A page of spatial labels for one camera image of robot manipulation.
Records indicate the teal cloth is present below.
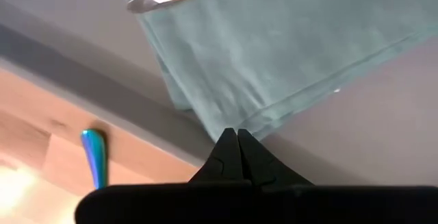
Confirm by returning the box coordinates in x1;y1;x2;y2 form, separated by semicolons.
114;0;438;142

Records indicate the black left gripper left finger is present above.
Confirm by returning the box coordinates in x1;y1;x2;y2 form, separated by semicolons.
187;127;244;184

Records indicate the grey plastic tray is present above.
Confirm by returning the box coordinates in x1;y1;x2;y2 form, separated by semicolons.
0;0;438;188

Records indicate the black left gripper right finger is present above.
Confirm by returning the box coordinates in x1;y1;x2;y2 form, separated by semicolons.
238;128;314;187

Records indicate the iridescent purple teal fork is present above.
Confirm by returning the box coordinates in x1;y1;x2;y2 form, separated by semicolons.
80;129;109;190

